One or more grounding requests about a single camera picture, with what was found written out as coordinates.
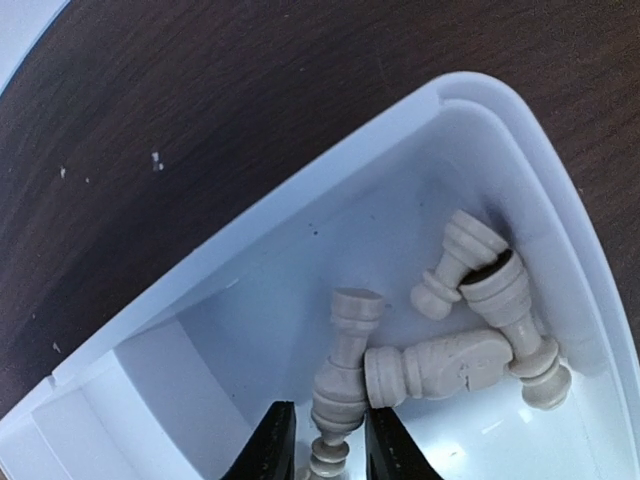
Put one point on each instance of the white knight in tray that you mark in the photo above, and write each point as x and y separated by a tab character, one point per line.
437	368

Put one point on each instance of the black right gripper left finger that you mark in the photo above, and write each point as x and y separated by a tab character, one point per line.
269	453

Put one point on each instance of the white bishop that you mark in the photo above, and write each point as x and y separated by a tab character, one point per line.
339	398

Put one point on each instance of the white pawn in tray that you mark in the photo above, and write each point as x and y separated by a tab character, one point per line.
468	245

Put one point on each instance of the white plastic tray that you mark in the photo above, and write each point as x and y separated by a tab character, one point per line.
175	384

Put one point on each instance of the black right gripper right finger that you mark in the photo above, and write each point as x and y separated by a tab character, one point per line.
391	452

